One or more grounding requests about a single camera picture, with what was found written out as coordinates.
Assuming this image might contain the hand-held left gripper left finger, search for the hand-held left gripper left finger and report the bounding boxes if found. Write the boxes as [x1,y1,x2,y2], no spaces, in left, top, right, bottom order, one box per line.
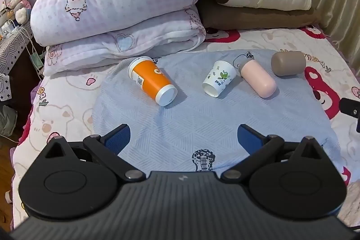
[42,124,144,181]

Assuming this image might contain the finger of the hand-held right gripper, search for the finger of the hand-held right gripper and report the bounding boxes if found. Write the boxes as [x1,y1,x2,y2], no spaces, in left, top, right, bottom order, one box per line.
[339,98,360,117]

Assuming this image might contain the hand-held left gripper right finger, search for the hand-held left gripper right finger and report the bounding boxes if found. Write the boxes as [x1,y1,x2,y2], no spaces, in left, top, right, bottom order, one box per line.
[222,124,325,181]

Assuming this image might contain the pink cup with grey lid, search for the pink cup with grey lid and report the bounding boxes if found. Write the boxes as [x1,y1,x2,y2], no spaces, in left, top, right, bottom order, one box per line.
[233,56,278,98]

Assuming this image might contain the orange paper cup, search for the orange paper cup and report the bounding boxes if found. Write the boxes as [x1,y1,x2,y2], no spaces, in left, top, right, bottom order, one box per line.
[128,56,178,107]

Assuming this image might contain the white floral paper cup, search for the white floral paper cup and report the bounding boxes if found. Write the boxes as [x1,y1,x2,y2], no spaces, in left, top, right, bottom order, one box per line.
[202,61,237,97]

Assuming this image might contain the brown plastic cup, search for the brown plastic cup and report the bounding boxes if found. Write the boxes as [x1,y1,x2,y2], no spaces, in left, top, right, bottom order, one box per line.
[271,51,307,77]

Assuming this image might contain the light blue patterned cloth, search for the light blue patterned cloth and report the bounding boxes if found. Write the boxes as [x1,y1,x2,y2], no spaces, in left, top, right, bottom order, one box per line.
[91,49,342,173]

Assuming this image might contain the bear printed bed sheet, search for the bear printed bed sheet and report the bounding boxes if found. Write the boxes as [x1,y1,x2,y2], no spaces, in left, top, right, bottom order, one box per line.
[11,25,360,232]

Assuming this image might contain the pink checked heart quilt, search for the pink checked heart quilt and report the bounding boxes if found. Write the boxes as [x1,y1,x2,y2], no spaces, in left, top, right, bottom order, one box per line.
[43,7,207,77]

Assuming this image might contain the dark wooden nightstand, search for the dark wooden nightstand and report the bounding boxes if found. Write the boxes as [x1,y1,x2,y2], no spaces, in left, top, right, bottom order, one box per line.
[0,43,43,128]

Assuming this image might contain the green face mask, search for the green face mask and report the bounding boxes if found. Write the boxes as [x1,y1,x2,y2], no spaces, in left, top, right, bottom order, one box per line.
[29,51,46,76]

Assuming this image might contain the grey green cloth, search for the grey green cloth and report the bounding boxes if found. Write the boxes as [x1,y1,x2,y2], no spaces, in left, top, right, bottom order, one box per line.
[0,104,18,137]

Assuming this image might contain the brown pillow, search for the brown pillow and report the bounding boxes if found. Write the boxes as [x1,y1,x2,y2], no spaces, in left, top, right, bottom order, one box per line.
[196,0,323,31]

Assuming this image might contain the black white patterned box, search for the black white patterned box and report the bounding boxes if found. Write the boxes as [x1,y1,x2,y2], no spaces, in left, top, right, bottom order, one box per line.
[0,23,35,101]

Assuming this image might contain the white cable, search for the white cable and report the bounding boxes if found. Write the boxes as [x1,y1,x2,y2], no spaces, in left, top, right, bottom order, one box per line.
[8,19,38,73]

